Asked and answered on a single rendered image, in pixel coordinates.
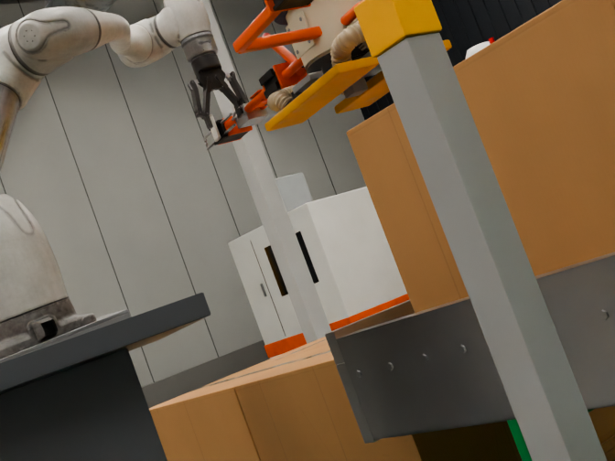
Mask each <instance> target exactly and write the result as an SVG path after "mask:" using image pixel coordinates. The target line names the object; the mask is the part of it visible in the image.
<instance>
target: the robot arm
mask: <svg viewBox="0 0 615 461"><path fill-rule="evenodd" d="M164 7H165V8H163V10H162V11H161V12H160V13H159V14H158V15H156V16H153V17H151V18H148V19H144V20H142V21H139V22H137V23H135V24H133V25H131V26H129V24H128V22H127V21H126V20H125V19H124V18H123V17H121V16H118V15H116V14H112V13H105V12H101V11H95V10H91V9H88V8H84V7H74V6H58V7H51V8H45V9H40V10H37V11H34V12H32V13H30V14H28V15H27V16H25V17H23V18H21V19H19V20H17V21H16V22H15V23H13V24H11V25H8V26H6V27H2V28H1V29H0V173H1V169H2V165H3V163H4V159H5V153H6V150H7V147H8V144H9V140H10V137H11V133H12V131H13V127H14V124H15V120H16V115H17V112H19V111H20V110H22V109H23V108H24V107H25V106H26V105H27V102H28V101H29V99H30V97H31V96H32V94H33V93H34V91H35V90H36V88H37V87H38V85H39V84H40V83H41V80H42V79H43V78H44V77H45V76H47V75H48V74H50V73H51V72H52V71H53V70H55V69H57V68H58V67H60V66H62V65H63V64H65V63H66V62H68V61H70V60H72V59H73V57H74V56H78V55H80V54H82V53H85V52H89V51H92V50H94V49H96V48H98V47H100V46H102V45H104V44H106V43H109V44H110V46H111V48H112V50H113V51H114V52H115V53H117V54H118V57H119V59H120V60H121V61H122V62H123V64H125V65H126V66H128V67H131V68H140V67H144V66H147V65H149V64H151V63H153V62H155V61H157V60H159V59H161V58H163V57H165V56H166V55H167V54H168V53H170V52H171V51H172V50H173V49H174V48H176V47H178V46H181V47H182V48H183V51H184V53H185V56H186V59H187V61H188V62H189V63H191V66H192V68H193V70H194V73H195V75H196V79H195V80H191V81H190V82H189V84H188V87H189V89H190V91H191V96H192V100H193V106H194V111H195V115H196V117H197V118H199V117H200V118H201V119H202V120H204V121H205V124H206V125H207V128H208V129H210V130H211V132H212V135H213V138H214V141H215V142H218V141H219V140H220V139H221V136H220V133H219V130H218V127H217V125H216V123H215V120H214V117H213V115H212V114H210V92H211V91H216V90H219V91H220V92H222V93H223V94H224V95H225V96H226V97H227V98H228V99H229V101H230V102H231V103H232V104H233V105H234V104H235V103H236V102H237V101H240V103H241V104H243V103H247V102H249V101H248V99H247V97H246V96H245V94H244V92H243V90H242V88H241V86H240V84H239V83H238V81H237V80H236V76H235V72H234V71H232V72H231V73H225V72H224V71H223V70H222V69H221V64H220V61H219V58H218V56H217V53H218V48H217V46H216V43H215V40H214V38H213V35H212V33H211V30H210V19H209V16H208V13H207V10H206V8H205V6H204V4H203V2H202V1H201V0H164ZM225 78H226V79H227V81H228V82H229V83H230V85H231V87H232V89H233V91H234V93H235V94H236V95H235V94H234V93H233V91H232V90H231V89H230V88H229V87H228V84H227V83H226V82H225V81H224V80H225ZM198 84H199V85H200V86H201V87H202V88H203V106H202V108H201V103H200V94H199V89H198ZM222 86H223V87H222ZM68 297H69V296H68V294H67V291H66V288H65V284H64V282H63V278H62V275H61V272H60V269H59V266H58V263H57V260H56V258H55V255H54V253H53V251H52V249H51V247H50V245H49V241H48V239H47V237H46V235H45V233H44V231H43V230H42V228H41V227H40V225H39V223H38V221H37V220H36V219H35V217H34V216H33V215H32V213H31V212H30V211H29V210H28V209H27V208H26V207H25V206H24V205H23V204H22V203H21V202H20V201H19V200H17V199H14V198H12V197H10V196H8V195H7V194H2V195H0V359H3V358H5V357H8V356H10V355H13V354H15V353H17V352H19V351H22V350H24V349H27V348H30V347H33V346H35V345H37V344H39V343H42V342H44V341H47V340H49V339H52V338H55V337H57V336H60V335H62V334H65V333H67V332H70V331H72V330H74V329H76V328H79V327H83V326H85V325H88V324H90V323H92V322H94V321H97V318H96V316H95V314H94V313H92V314H83V315H78V314H77V313H76V311H75V309H74V307H73V305H72V303H71V301H70V299H69V298H68ZM65 298H66V299H65Z"/></svg>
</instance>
